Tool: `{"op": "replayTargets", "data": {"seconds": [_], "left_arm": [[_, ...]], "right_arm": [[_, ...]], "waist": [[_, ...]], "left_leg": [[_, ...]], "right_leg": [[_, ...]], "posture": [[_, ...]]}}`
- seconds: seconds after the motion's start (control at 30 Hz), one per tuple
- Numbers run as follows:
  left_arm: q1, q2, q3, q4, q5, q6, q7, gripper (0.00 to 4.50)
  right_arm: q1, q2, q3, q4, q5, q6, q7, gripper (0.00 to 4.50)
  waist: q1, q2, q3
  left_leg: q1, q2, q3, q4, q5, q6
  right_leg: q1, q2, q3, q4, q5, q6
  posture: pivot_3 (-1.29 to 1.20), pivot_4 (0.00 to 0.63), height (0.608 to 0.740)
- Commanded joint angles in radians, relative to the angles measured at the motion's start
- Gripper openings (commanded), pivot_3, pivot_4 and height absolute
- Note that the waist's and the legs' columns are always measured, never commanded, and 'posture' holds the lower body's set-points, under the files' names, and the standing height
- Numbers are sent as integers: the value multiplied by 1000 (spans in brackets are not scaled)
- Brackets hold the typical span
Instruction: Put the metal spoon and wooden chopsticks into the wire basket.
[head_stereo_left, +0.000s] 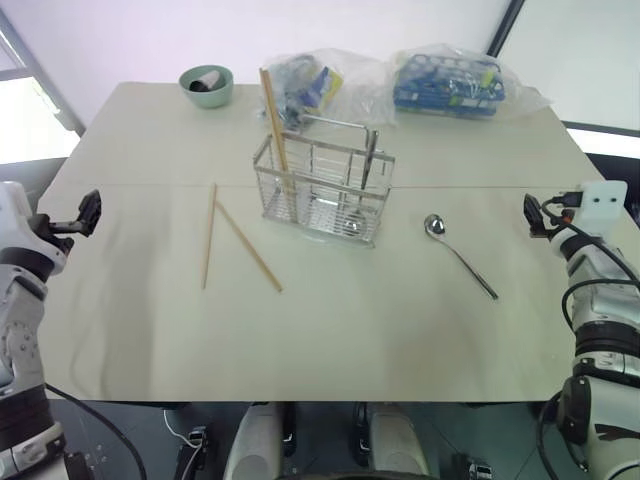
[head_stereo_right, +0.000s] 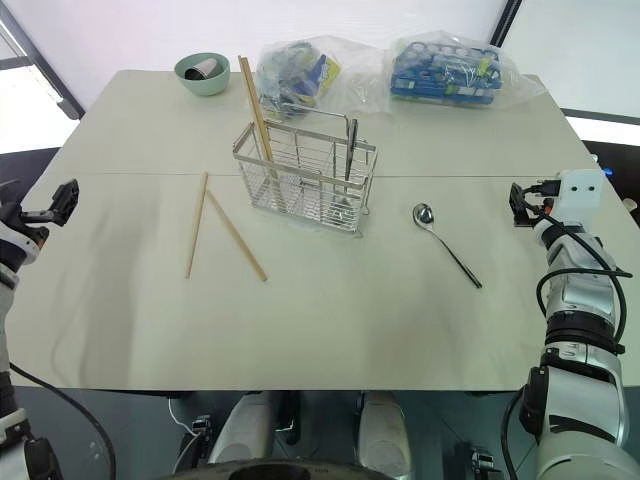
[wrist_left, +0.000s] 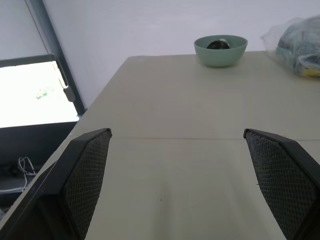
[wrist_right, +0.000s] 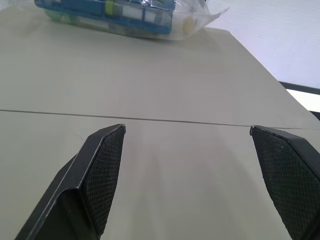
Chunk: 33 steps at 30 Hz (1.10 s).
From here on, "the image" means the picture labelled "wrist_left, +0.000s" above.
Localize window handle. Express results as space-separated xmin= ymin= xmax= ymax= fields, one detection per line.
xmin=57 ymin=77 xmax=76 ymax=103

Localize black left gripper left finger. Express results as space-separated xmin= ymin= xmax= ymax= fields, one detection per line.
xmin=0 ymin=127 xmax=113 ymax=240

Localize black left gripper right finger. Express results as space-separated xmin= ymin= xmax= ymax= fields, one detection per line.
xmin=243 ymin=128 xmax=320 ymax=240

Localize clear plastic bag with cloths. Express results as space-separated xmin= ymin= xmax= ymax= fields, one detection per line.
xmin=260 ymin=15 xmax=320 ymax=80

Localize metal spoon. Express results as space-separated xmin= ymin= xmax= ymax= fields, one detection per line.
xmin=206 ymin=38 xmax=231 ymax=50

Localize green bowl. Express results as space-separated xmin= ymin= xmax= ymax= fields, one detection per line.
xmin=193 ymin=34 xmax=249 ymax=68

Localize dark window frame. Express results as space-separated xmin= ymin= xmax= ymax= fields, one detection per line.
xmin=0 ymin=0 xmax=88 ymax=129

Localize white cable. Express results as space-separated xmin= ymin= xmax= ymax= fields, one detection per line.
xmin=0 ymin=156 xmax=37 ymax=193

